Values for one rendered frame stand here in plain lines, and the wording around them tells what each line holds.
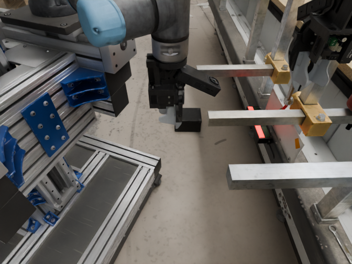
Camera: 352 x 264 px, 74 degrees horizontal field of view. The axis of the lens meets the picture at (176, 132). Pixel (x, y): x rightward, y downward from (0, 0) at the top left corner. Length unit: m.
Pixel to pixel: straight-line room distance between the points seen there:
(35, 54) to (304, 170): 0.73
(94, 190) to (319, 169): 1.07
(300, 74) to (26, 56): 0.70
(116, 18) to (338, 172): 0.42
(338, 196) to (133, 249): 1.00
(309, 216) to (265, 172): 0.33
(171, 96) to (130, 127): 1.33
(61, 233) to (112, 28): 1.01
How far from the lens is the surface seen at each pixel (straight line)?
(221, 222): 1.40
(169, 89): 0.52
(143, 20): 0.41
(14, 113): 0.67
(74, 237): 1.21
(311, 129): 0.69
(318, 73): 0.53
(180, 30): 0.46
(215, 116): 0.62
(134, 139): 1.75
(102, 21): 0.39
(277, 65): 0.88
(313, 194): 0.75
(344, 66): 0.92
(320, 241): 0.69
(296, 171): 0.42
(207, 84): 0.53
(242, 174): 0.38
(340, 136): 0.97
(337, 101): 0.98
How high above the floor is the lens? 1.27
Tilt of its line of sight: 46 degrees down
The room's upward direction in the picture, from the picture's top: straight up
